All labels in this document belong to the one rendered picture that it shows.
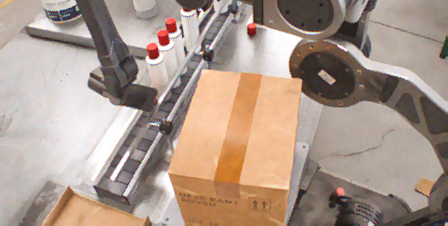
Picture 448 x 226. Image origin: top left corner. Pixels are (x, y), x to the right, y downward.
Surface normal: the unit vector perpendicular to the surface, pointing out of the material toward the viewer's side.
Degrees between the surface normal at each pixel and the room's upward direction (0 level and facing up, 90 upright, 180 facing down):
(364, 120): 0
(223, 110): 0
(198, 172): 0
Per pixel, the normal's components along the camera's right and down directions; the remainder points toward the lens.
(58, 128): -0.07, -0.68
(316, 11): -0.49, 0.66
